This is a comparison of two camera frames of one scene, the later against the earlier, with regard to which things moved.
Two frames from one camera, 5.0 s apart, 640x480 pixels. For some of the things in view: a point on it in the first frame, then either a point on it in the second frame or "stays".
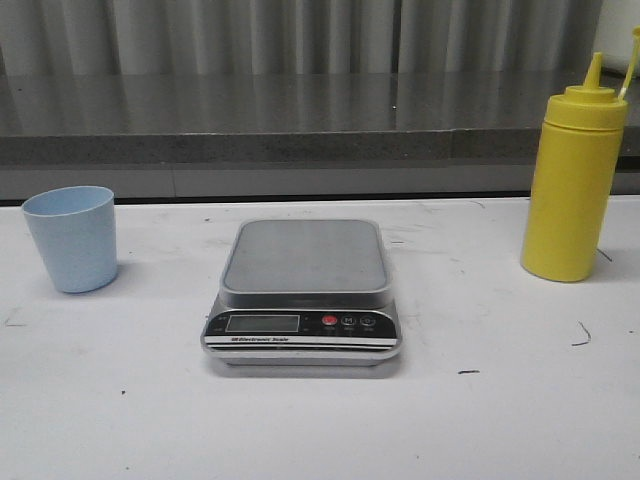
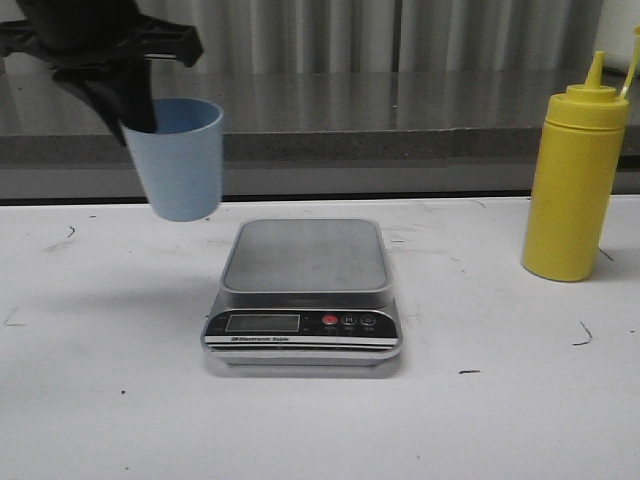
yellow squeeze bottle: x=574 y=179 stays
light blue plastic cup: x=75 y=230 → x=181 y=163
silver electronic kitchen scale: x=304 y=291 stays
